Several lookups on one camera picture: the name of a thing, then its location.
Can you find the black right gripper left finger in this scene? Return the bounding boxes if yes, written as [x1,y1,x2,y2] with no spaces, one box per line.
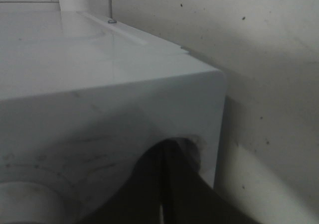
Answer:
[106,141,164,224]

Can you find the white microwave oven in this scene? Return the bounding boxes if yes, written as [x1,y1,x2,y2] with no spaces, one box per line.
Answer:
[0,11,227,224]

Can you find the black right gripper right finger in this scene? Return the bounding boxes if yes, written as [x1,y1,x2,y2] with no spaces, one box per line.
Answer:
[161,139,256,224]

